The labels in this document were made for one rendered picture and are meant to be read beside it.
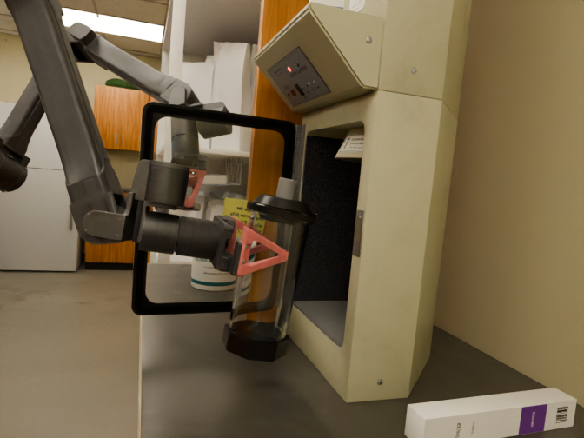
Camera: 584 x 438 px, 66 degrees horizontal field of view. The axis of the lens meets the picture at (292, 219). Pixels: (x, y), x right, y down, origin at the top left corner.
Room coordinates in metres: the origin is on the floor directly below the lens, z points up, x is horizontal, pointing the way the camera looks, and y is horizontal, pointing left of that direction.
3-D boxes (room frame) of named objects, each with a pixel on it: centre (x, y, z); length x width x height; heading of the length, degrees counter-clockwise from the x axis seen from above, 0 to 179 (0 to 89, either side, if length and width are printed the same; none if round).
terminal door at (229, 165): (0.88, 0.15, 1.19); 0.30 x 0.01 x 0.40; 114
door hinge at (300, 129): (0.94, 0.00, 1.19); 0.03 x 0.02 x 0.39; 19
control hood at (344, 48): (0.79, 0.00, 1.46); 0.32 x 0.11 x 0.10; 19
